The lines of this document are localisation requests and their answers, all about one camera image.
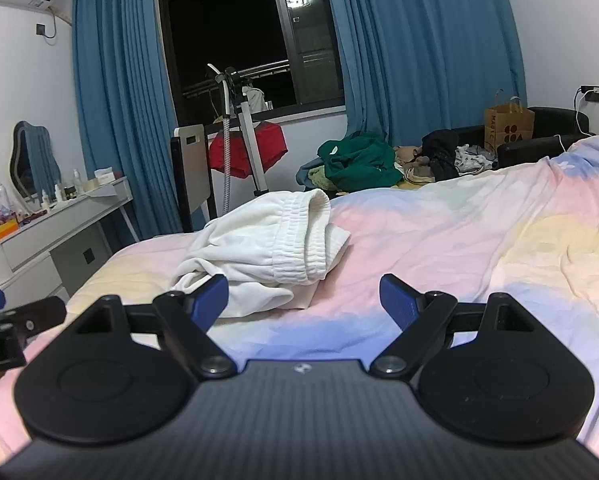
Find brown paper bag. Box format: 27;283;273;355
484;89;537;154

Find pastel bed sheet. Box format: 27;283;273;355
0;135;599;467

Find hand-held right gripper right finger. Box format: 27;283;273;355
369;273;539;380

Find green garment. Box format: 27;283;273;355
317;131;405;192

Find white dressing desk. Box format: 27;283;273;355
0;176;141;307

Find white patterned cloth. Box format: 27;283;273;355
454;143;498;175

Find black clothes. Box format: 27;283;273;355
421;129;481;181

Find beige clothes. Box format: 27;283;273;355
393;144;436;184

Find blue curtain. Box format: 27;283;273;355
70;0;181;242
322;0;528;150

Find black and white chair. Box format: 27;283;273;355
170;124;219;234

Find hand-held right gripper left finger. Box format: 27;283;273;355
72;274;238;380

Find wavy frame mirror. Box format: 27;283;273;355
8;120;63;201

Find white hanging cloth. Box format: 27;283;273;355
242;84;273;112

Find black sofa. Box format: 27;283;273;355
429;106;596;171

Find dark window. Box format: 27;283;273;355
156;0;346;117

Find white pants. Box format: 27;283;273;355
168;189;352;321

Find white charger cable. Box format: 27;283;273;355
553;89;598;154

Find red garment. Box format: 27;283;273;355
208;122;289;180

